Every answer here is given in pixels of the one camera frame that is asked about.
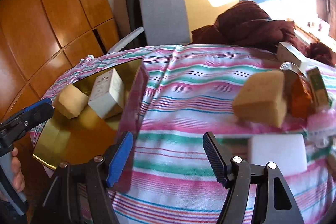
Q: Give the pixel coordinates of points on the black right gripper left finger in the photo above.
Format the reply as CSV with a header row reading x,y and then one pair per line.
x,y
63,204

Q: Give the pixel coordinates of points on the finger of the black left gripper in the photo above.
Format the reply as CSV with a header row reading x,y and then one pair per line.
x,y
28,115

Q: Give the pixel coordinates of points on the yellow sponge block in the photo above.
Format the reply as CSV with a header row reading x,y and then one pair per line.
x,y
70,102
262,99

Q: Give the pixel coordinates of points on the white foam block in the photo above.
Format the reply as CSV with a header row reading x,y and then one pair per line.
x,y
287,151

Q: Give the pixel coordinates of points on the white cardboard box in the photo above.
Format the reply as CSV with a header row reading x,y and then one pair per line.
x,y
107,95

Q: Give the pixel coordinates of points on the orange snack bag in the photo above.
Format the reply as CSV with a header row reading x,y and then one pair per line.
x,y
298,91

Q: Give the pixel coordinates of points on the left hand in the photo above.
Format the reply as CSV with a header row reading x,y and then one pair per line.
x,y
18,178

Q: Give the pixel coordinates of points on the gold metal tray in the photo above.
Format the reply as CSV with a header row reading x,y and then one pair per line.
x,y
79,139

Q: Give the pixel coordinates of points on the striped pink green tablecloth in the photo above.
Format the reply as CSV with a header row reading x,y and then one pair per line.
x,y
190,90

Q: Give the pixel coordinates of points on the wooden wardrobe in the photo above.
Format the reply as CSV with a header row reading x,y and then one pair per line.
x,y
42,39

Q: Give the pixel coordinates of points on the small green medicine box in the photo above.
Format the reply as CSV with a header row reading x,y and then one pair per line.
x,y
321,98

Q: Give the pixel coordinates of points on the beige box with blue stripe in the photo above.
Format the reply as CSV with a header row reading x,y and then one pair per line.
x,y
288,53

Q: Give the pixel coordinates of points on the maroon quilted jacket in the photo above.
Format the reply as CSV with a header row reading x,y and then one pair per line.
x,y
246,24

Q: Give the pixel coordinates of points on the dark rolled mat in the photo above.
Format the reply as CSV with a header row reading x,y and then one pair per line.
x,y
134,14

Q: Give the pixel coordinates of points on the grey office chair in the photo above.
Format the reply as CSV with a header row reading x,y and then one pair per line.
x,y
164,22

